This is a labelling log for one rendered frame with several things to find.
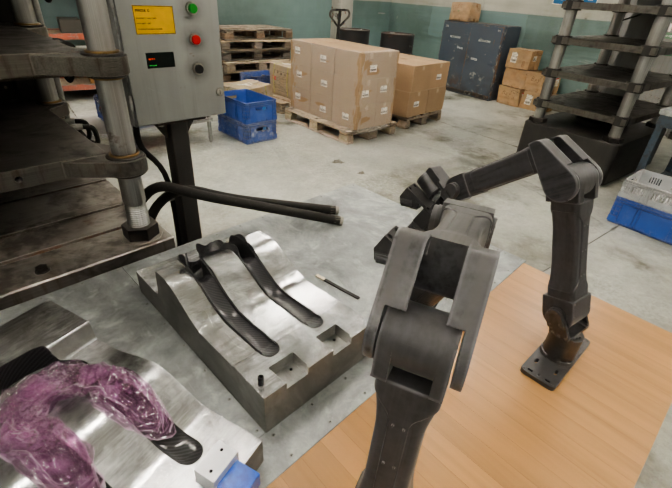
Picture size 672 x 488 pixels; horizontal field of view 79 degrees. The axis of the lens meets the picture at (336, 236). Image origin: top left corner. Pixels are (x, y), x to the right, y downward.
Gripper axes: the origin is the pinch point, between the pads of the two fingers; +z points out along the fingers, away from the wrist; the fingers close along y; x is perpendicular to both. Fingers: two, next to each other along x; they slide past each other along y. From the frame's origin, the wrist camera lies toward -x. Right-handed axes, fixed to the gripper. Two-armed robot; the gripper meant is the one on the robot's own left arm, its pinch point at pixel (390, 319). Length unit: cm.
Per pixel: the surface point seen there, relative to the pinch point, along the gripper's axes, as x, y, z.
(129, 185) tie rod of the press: -72, -5, 37
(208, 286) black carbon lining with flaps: -30.4, 8.9, 20.6
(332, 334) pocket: -5.5, 1.7, 12.4
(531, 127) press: 4, -415, 63
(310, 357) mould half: -5.7, 10.8, 9.9
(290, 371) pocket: -6.6, 13.4, 13.5
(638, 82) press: 41, -392, -23
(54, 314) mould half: -45, 31, 29
